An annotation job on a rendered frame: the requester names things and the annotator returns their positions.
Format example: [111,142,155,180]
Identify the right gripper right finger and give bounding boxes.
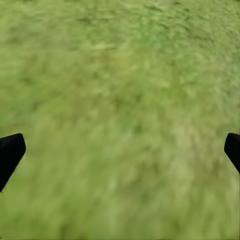
[224,133,240,173]

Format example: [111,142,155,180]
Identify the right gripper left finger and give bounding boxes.
[0,133,26,193]

